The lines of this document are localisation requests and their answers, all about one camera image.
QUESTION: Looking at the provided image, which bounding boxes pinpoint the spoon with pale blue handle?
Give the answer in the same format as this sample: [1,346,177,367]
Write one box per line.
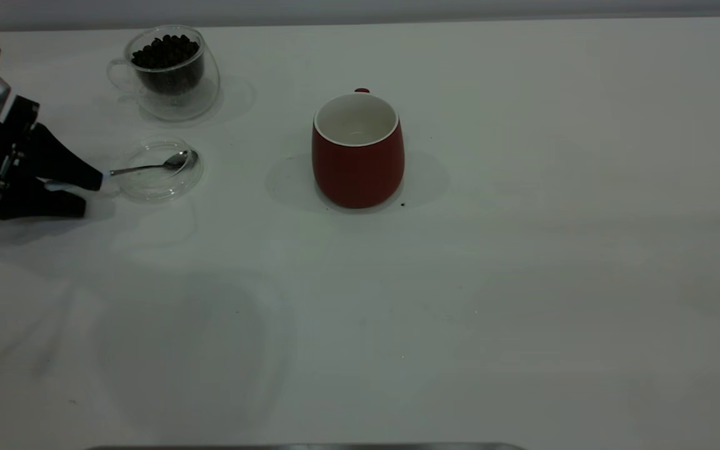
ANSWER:
[44,151,197,189]

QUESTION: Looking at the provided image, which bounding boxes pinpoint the red ceramic mug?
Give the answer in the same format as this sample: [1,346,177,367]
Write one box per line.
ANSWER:
[311,88,406,209]

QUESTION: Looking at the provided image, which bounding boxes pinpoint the coffee beans in glass cup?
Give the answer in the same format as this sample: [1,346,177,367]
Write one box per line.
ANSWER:
[131,34,204,96]

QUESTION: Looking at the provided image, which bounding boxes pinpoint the clear double-wall glass cup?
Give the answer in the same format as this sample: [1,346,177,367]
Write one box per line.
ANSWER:
[107,25,221,122]

